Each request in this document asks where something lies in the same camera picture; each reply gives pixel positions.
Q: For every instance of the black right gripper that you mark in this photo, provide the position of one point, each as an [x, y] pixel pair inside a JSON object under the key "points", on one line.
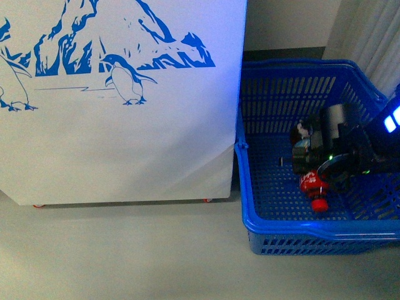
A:
{"points": [[333, 144]]}

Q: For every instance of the red cap cola bottle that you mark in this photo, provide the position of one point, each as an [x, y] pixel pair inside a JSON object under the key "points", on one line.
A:
{"points": [[316, 190]]}

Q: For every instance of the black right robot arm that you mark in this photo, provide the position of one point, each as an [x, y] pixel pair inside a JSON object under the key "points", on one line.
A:
{"points": [[383, 132]]}

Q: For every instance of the blue plastic shopping basket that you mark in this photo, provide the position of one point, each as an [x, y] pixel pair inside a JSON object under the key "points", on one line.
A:
{"points": [[275, 95]]}

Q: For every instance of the white pleated curtain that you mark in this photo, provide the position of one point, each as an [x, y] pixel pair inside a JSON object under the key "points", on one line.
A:
{"points": [[367, 32]]}

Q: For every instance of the white blue chest freezer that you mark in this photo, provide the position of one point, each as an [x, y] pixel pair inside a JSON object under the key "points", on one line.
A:
{"points": [[114, 101]]}

